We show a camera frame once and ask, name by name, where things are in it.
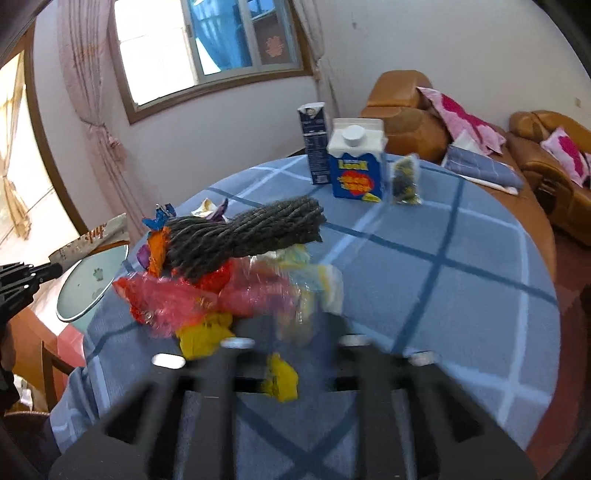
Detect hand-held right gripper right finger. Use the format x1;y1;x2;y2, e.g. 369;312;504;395
331;334;539;480

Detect wooden chair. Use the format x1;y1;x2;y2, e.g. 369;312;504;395
41;340;78;412

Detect orange leather armchair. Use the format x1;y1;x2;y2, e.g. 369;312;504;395
359;69;452;163

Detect small clear snack packet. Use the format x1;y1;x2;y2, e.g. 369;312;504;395
389;154;423;206

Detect yellow curtain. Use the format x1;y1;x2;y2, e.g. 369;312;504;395
0;65;34;241

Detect white tall carton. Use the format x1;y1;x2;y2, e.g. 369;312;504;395
297;102;332;186

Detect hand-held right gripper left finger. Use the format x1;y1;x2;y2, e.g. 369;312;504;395
48;337;257;480

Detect grey rope bundle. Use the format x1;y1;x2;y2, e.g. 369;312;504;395
164;195;325;283

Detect pink tied curtain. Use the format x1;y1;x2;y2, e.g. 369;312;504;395
56;0;155;237

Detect large bright window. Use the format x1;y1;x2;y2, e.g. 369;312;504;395
0;50;89;254

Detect small sliding window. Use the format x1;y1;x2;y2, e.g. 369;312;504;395
107;0;315;125

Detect pink flowered pillow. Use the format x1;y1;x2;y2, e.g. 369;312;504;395
417;86;507;156
539;126;591;187

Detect silver red snack wrapper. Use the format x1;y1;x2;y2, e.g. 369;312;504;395
48;213;131;273

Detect blue plaid tablecloth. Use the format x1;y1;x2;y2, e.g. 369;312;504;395
48;154;562;480

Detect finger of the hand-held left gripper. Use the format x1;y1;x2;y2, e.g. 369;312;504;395
0;261;64;289
0;282;42;324

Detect pile of colourful snack wrappers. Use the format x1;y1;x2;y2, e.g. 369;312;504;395
112;198;346;361

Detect yellow candy wrapper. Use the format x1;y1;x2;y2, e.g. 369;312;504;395
261;353;299;403

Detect pink hanging curtain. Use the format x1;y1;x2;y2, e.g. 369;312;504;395
292;0;343;121

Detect blue white capped carton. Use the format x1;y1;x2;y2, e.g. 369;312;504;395
326;118;387;203

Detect folded blue plaid blanket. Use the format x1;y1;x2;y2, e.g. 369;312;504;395
441;143;526;195

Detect light blue frog-print basin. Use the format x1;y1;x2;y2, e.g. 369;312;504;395
55;244;130;322

